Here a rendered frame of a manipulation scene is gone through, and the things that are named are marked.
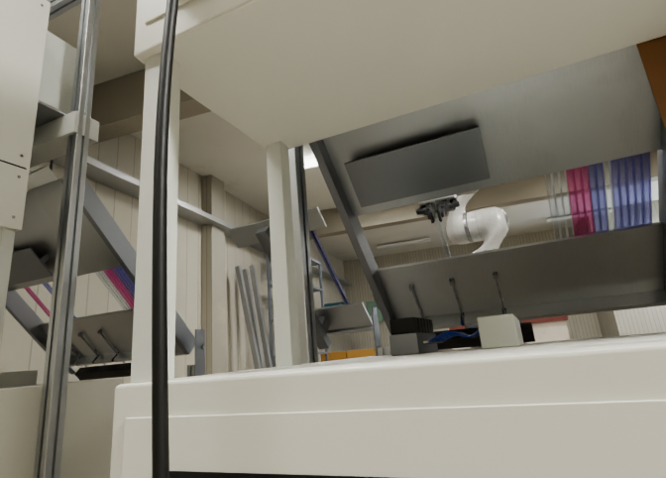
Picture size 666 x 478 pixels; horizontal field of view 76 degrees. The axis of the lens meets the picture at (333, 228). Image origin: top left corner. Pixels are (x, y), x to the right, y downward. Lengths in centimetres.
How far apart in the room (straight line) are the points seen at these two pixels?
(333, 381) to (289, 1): 39
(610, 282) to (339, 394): 98
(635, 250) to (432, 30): 79
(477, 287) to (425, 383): 90
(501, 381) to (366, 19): 41
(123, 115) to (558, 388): 378
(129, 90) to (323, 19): 351
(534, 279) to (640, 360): 90
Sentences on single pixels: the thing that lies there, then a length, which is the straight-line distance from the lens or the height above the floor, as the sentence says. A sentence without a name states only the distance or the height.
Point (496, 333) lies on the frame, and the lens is 67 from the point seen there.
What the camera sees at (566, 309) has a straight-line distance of 124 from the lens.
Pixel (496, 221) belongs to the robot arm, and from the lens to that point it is 169.
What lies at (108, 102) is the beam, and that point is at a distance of 410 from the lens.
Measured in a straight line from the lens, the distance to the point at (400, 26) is 57.
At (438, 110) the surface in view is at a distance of 97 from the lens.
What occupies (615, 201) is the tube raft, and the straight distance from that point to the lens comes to 113.
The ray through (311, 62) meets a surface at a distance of 61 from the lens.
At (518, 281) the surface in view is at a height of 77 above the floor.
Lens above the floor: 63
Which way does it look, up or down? 16 degrees up
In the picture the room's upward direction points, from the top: 5 degrees counter-clockwise
